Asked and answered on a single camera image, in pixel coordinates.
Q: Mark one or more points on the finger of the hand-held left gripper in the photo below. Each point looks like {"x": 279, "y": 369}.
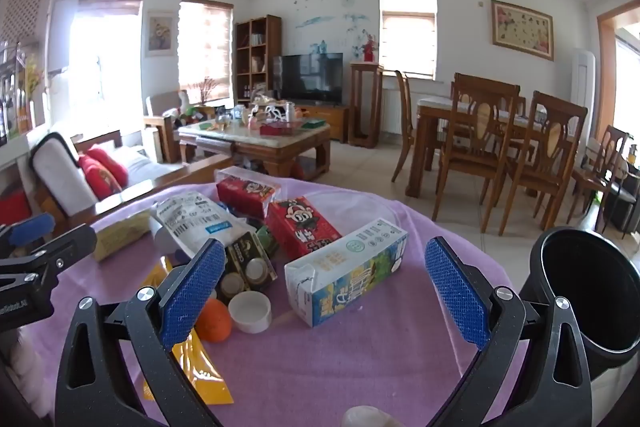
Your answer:
{"x": 70, "y": 247}
{"x": 30, "y": 228}

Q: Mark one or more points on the red cushion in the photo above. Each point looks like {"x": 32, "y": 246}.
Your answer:
{"x": 110, "y": 164}
{"x": 97, "y": 184}

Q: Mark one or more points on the pale yellow packet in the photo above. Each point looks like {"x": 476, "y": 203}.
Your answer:
{"x": 120, "y": 237}

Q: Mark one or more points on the orange yellow packet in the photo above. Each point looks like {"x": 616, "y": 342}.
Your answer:
{"x": 200, "y": 372}

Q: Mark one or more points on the black bin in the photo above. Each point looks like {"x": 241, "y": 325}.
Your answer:
{"x": 590, "y": 282}

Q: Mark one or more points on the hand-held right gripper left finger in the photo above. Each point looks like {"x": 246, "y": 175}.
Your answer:
{"x": 192, "y": 292}

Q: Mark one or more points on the red box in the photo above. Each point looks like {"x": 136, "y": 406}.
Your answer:
{"x": 277, "y": 128}

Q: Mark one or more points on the yellow flowers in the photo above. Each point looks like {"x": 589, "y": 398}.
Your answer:
{"x": 32, "y": 74}

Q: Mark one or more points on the red vase with flowers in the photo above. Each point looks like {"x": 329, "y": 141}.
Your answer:
{"x": 368, "y": 52}

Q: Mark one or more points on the wooden armchair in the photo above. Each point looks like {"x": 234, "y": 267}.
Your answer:
{"x": 160, "y": 107}

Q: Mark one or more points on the person's left forearm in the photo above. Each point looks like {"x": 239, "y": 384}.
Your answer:
{"x": 30, "y": 377}

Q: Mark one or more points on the white plastic bag with labels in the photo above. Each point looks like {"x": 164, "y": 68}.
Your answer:
{"x": 192, "y": 219}

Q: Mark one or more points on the wooden coffee table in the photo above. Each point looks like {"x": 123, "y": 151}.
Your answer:
{"x": 270, "y": 147}

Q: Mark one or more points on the black and gold snack box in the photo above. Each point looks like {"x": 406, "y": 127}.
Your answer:
{"x": 247, "y": 264}

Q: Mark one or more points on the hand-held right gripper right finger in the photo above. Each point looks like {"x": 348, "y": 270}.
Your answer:
{"x": 457, "y": 292}

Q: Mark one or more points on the flat screen television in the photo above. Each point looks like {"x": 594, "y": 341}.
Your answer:
{"x": 307, "y": 77}

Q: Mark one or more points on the framed flower painting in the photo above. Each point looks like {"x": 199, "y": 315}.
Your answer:
{"x": 522, "y": 29}

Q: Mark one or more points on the small framed picture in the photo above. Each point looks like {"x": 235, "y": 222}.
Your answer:
{"x": 160, "y": 33}

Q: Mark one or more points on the wooden bookshelf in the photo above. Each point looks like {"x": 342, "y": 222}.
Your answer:
{"x": 242, "y": 57}

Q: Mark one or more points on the shelf with bottles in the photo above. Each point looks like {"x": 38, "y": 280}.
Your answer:
{"x": 15, "y": 102}

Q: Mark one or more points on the wooden dining table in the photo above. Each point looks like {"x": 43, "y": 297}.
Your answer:
{"x": 430, "y": 112}

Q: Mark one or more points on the white blue milk carton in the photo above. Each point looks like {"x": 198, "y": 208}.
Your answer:
{"x": 345, "y": 272}

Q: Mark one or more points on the window with pink blind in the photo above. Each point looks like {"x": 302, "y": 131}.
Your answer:
{"x": 407, "y": 37}
{"x": 205, "y": 52}
{"x": 105, "y": 57}

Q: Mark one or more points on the green tray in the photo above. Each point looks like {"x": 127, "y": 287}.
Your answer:
{"x": 314, "y": 123}

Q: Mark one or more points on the white standing air conditioner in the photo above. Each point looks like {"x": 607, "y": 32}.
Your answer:
{"x": 584, "y": 92}

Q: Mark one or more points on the wooden sofa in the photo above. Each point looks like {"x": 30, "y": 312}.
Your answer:
{"x": 145, "y": 167}

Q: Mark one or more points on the white round cap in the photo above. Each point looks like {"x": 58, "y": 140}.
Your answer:
{"x": 250, "y": 311}

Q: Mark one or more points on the white cushion with black trim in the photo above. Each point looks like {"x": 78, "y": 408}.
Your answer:
{"x": 57, "y": 174}

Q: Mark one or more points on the wooden television cabinet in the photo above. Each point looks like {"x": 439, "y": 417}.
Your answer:
{"x": 335, "y": 119}

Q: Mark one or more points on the orange fruit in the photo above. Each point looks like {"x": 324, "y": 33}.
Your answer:
{"x": 215, "y": 322}

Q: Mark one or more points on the tall wooden stand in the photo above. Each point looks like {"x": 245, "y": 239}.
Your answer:
{"x": 365, "y": 107}

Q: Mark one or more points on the white radiator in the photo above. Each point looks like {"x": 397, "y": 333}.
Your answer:
{"x": 392, "y": 112}

